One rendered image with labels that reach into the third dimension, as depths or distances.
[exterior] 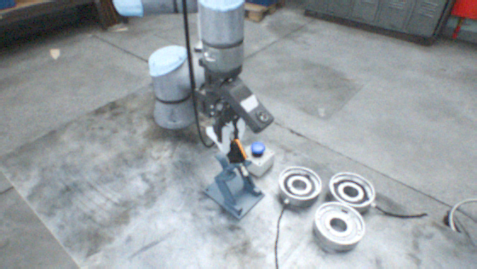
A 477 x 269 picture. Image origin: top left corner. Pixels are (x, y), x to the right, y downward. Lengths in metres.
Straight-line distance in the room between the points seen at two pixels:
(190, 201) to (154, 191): 0.10
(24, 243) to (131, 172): 1.15
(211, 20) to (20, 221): 1.75
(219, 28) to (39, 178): 0.67
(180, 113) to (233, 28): 0.52
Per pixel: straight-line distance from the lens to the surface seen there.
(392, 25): 4.02
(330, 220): 0.75
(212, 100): 0.58
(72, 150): 1.03
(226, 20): 0.50
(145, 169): 0.89
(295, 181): 0.81
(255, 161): 0.81
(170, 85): 0.93
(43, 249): 1.89
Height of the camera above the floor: 1.42
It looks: 40 degrees down
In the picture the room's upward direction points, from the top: straight up
